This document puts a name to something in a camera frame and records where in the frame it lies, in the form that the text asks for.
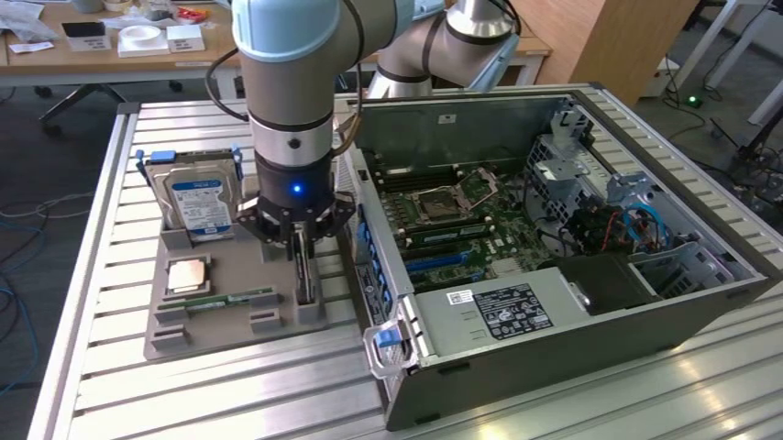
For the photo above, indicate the device with green light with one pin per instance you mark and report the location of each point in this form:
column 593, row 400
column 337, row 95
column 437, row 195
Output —
column 692, row 99

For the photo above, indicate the blue case latch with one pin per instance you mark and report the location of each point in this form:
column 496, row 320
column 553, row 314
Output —
column 385, row 344

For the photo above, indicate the white box red button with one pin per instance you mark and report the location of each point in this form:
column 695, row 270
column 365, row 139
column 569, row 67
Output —
column 663, row 78

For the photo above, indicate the white card red print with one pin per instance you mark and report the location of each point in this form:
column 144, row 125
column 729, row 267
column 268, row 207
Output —
column 30, row 47

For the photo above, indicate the silver chipset heat sink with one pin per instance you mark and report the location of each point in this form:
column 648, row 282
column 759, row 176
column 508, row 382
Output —
column 507, row 267

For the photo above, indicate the copper-coloured CPU chip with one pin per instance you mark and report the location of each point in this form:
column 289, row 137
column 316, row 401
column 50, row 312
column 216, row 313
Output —
column 185, row 275

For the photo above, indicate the grey cup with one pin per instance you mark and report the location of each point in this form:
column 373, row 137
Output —
column 86, row 5

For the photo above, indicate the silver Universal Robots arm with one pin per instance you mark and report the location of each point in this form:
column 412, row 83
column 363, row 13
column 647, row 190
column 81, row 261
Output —
column 287, row 69

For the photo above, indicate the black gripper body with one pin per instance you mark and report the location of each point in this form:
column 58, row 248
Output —
column 293, row 183

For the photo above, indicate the silver disk bay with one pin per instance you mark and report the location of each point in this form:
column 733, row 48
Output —
column 703, row 270

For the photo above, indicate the hard disk in blue carrier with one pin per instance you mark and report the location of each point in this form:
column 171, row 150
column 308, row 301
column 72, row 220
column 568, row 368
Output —
column 196, row 201

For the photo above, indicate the grey parts rack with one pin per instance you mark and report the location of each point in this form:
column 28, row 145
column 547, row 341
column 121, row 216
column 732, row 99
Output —
column 244, row 275

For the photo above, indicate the black equipment stand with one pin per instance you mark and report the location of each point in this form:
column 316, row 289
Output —
column 761, row 151

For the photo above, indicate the wooden cabinet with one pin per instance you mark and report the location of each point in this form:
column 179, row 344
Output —
column 611, row 46

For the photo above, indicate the silver metal drive cage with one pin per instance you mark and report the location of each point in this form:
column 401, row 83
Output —
column 563, row 179

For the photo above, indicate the white table frame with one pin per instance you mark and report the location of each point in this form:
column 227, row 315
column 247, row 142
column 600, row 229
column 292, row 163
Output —
column 704, row 46

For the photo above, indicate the grey power supply unit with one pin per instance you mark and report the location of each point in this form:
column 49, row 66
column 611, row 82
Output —
column 452, row 321

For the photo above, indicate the green graphics card black shroud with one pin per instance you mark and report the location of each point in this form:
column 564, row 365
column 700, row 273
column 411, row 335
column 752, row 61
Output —
column 304, row 275

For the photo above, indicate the red small item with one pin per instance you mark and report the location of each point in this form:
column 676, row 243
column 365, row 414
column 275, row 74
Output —
column 191, row 16

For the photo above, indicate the white square box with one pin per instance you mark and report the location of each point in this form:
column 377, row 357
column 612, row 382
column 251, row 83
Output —
column 183, row 39

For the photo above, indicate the blue expansion slot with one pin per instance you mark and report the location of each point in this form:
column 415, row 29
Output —
column 433, row 262

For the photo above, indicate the CPU socket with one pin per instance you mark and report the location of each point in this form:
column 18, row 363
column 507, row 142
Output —
column 437, row 206

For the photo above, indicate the green motherboard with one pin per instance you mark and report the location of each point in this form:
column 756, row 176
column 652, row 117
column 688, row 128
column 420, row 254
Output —
column 511, row 229

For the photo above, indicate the black and white box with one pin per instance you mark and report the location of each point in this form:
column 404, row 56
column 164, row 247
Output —
column 85, row 36

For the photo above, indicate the black wheeled chair base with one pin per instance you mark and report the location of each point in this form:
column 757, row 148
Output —
column 78, row 98

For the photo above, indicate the silver socket cover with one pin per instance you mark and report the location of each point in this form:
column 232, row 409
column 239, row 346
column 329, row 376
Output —
column 485, row 173

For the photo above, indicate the open grey PC case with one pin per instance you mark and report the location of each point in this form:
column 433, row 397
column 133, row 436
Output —
column 551, row 366

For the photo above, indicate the clear plastic bag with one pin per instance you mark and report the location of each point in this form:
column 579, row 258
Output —
column 24, row 23

